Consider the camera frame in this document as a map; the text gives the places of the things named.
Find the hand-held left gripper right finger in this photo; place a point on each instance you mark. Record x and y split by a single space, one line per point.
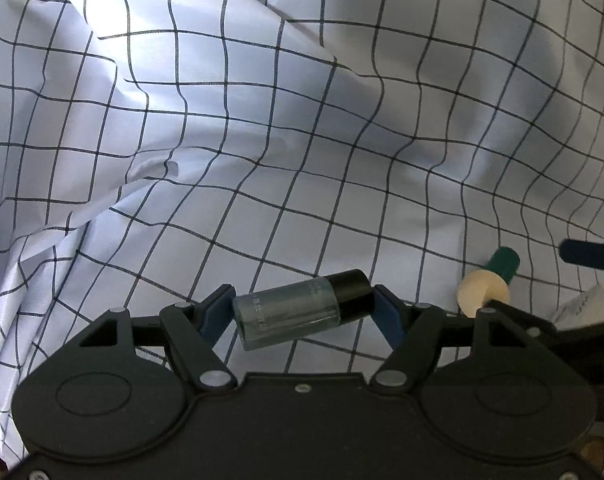
389 317

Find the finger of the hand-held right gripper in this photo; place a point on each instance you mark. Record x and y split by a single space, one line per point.
582 255
592 332

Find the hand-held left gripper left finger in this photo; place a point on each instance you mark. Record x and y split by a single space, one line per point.
214 315

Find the white checked bed sheet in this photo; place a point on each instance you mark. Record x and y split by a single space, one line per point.
282 110

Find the green and cream spool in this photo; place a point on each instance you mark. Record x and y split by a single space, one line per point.
502 262

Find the white printed packet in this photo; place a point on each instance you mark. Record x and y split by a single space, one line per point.
582 305

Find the teal glass bottle black cap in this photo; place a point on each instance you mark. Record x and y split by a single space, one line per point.
292 310

